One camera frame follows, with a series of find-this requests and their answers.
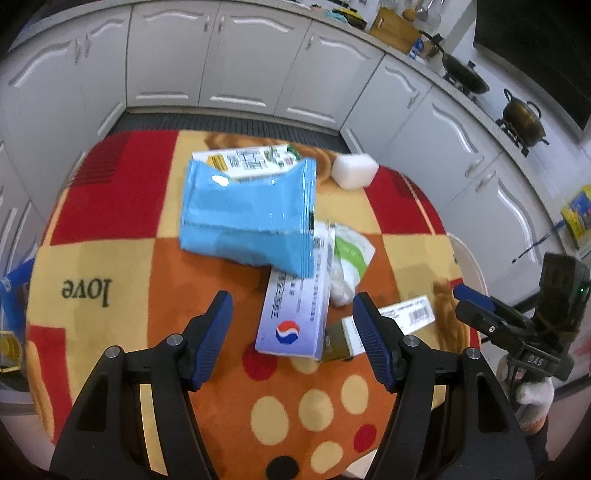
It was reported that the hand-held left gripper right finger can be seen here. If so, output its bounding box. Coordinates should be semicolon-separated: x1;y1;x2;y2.
352;292;536;480

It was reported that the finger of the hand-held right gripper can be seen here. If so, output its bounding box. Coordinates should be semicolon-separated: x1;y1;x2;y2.
452;284;532;326
455;300;534;346

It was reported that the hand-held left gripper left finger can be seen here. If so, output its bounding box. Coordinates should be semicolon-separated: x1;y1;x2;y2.
48;291;234;480

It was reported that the beige round plastic bin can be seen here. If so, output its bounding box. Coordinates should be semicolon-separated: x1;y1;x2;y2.
447;232;489;301

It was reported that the small white printed box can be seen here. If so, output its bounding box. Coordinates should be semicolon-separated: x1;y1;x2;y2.
322;295;437;364

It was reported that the white box red blue logo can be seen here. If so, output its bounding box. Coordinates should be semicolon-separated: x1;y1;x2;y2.
255;222;336;361

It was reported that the white green plastic pouch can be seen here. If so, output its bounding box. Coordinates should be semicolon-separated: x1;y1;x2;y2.
329;223;376;306

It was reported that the blue snack bag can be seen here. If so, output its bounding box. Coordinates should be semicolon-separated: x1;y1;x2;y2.
179;158;318;279

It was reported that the white foam block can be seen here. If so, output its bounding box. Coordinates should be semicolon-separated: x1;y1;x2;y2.
331;154;379;189

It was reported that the green white milk carton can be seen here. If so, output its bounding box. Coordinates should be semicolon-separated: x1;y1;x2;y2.
191;143;303;183

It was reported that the person's right hand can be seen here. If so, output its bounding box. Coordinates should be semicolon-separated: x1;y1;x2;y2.
496;353;555;435

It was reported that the yellow cooking oil bottle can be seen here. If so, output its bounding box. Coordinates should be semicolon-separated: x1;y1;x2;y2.
561;185;591;250

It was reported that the colourful checkered printed blanket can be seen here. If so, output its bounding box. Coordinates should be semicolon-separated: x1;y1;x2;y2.
25;129;483;480

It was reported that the black gas stove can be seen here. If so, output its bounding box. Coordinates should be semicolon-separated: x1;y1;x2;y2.
443;69;532;158

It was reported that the bronze cooking pot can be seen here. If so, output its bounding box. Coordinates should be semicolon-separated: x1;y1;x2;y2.
501;89;551;147

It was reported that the yellow object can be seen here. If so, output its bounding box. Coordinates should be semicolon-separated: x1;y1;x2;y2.
0;330;24;374

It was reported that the blue plastic object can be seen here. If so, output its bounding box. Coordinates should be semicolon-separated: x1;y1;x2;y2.
0;257;37;333

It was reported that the black wok with lid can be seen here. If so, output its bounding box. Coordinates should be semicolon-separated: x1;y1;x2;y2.
418;30;491;95

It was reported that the dark ribbed floor mat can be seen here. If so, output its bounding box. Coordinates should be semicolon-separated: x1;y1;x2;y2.
107;111;352;153

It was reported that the blue white seasoning box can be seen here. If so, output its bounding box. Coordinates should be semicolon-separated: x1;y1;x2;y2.
409;39;437;63

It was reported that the black range hood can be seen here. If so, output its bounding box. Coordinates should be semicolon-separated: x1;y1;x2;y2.
473;0;591;139

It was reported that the wooden cutting board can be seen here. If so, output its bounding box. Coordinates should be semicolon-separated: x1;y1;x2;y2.
369;7;422;55

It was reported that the metal skimmer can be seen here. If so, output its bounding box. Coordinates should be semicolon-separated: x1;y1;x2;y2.
416;0;444;26

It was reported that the row of white cabinet doors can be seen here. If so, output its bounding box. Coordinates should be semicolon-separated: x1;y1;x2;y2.
0;0;568;301

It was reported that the black pot yellow lid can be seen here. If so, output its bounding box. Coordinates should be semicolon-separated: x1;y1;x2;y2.
330;7;369;29

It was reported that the blue lanyard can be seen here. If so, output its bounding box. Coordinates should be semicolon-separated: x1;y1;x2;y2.
512;220;566;265

